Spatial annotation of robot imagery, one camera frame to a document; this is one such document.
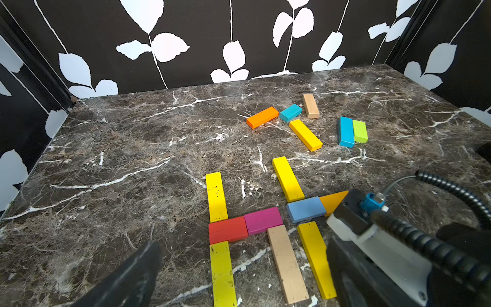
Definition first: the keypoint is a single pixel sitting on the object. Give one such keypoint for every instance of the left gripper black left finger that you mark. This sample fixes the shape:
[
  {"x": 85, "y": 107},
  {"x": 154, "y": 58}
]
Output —
[{"x": 130, "y": 284}]

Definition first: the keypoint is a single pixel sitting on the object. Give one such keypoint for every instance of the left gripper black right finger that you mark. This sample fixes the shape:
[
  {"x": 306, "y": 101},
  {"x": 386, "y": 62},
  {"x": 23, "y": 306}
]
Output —
[{"x": 358, "y": 281}]

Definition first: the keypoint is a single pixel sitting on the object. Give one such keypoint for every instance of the tan wood long block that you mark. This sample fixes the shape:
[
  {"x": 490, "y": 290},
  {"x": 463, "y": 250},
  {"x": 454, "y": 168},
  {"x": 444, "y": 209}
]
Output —
[{"x": 291, "y": 279}]

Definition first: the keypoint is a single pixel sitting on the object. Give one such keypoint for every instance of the amber short block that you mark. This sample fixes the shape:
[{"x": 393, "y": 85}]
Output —
[{"x": 332, "y": 201}]

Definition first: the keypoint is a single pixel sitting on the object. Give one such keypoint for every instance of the yellow-green long block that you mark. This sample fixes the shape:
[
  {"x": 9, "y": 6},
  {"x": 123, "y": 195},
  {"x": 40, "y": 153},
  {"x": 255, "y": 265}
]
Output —
[{"x": 222, "y": 275}]

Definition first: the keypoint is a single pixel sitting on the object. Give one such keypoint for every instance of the light blue short block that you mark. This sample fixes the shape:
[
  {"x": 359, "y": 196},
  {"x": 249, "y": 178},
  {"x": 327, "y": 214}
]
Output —
[{"x": 305, "y": 209}]

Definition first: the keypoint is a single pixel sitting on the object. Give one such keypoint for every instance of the red block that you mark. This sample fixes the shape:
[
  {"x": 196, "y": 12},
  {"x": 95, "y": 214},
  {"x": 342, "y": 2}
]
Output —
[{"x": 230, "y": 230}]

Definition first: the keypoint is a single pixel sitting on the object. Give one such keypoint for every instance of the yellow long block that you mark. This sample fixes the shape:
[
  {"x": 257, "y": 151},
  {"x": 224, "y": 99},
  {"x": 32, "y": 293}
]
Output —
[{"x": 216, "y": 197}]

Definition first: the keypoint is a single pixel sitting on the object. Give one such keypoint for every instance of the magenta block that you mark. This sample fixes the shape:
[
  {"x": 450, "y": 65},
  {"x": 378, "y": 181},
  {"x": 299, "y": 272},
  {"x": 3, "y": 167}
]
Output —
[{"x": 260, "y": 221}]

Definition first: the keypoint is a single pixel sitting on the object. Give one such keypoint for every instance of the amber long block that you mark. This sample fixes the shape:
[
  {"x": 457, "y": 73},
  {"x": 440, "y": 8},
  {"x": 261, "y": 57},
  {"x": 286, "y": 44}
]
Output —
[{"x": 305, "y": 135}]

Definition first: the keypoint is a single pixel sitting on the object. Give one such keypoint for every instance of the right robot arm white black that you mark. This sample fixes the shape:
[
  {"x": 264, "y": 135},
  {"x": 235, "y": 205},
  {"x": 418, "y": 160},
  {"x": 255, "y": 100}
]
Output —
[{"x": 444, "y": 290}]

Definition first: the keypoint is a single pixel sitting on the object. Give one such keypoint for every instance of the cyan long block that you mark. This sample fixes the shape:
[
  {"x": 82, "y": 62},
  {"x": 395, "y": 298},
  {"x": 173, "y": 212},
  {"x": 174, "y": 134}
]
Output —
[{"x": 346, "y": 132}]

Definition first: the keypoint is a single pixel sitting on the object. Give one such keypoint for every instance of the lime green short block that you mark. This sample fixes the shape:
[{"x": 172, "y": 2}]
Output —
[{"x": 360, "y": 131}]

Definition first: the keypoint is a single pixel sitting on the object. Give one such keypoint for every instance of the natural wood long block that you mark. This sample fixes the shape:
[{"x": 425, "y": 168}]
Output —
[{"x": 311, "y": 106}]

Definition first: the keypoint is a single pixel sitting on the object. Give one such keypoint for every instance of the teal short block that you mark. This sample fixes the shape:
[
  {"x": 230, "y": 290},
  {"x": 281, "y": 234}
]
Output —
[{"x": 290, "y": 113}]

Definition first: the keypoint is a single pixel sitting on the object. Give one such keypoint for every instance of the orange long block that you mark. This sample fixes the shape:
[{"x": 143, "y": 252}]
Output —
[{"x": 262, "y": 117}]

